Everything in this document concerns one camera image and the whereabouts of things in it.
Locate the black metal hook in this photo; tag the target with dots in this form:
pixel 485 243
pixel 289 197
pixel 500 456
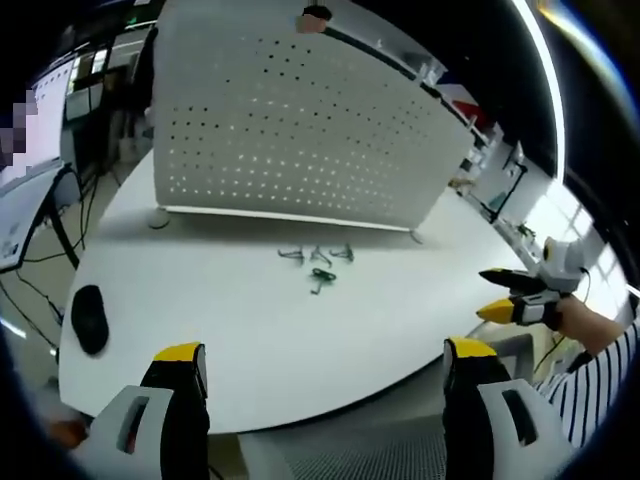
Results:
pixel 316 287
pixel 345 252
pixel 324 274
pixel 319 256
pixel 292 254

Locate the computer monitor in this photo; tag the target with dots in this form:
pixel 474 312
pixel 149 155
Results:
pixel 20 215

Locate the ceiling light strip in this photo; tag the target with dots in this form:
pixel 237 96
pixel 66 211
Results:
pixel 552 90

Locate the white perforated mounting plate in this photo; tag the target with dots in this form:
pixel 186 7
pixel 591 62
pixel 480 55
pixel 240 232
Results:
pixel 310 125

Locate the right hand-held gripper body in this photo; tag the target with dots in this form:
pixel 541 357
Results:
pixel 562 262

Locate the black metal stand frame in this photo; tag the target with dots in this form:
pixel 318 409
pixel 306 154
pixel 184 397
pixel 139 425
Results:
pixel 505 192

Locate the black computer mouse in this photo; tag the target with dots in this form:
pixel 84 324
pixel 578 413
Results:
pixel 90 320

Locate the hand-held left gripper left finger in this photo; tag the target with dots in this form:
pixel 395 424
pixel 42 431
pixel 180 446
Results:
pixel 167 400

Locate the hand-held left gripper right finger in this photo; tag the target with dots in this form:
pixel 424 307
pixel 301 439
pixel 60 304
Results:
pixel 475 395

